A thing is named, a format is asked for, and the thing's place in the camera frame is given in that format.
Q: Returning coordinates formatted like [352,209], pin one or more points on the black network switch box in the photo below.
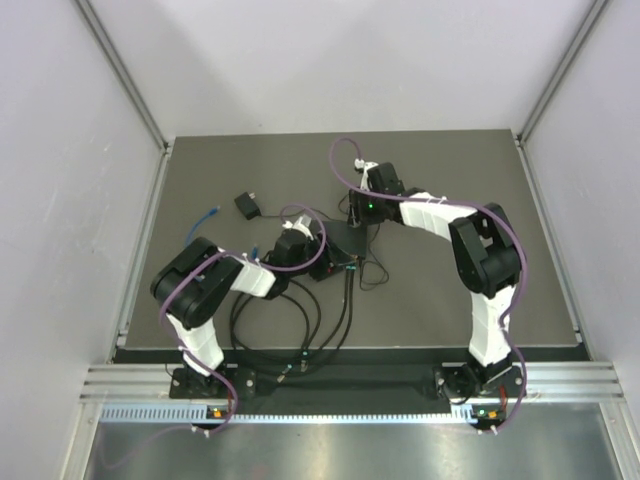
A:
[351,240]

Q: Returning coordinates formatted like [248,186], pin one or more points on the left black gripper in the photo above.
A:
[330,262]

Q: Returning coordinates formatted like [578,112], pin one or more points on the black power adapter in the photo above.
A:
[247,206]

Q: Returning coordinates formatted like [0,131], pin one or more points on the front aluminium frame rail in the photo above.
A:
[562,382]

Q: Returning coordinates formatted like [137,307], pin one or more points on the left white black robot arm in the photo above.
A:
[192,287]

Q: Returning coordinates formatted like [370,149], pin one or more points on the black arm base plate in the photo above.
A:
[454,382]

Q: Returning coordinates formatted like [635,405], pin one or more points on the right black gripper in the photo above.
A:
[358,214]

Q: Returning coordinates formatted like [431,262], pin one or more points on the right aluminium frame post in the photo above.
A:
[570,54]

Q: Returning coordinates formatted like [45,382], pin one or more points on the left aluminium frame post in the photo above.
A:
[117,65]

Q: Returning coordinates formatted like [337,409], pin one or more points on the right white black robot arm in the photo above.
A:
[486,259]

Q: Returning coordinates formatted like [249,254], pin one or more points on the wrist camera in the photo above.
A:
[382,178]
[293,246]

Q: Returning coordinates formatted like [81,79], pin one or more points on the grey slotted cable duct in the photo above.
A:
[204,414]

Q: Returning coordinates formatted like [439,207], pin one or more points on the aluminium frame post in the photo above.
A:
[117,65]
[570,54]

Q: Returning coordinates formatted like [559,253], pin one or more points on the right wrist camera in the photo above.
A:
[382,178]

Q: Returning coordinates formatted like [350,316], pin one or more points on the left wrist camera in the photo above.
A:
[293,246]

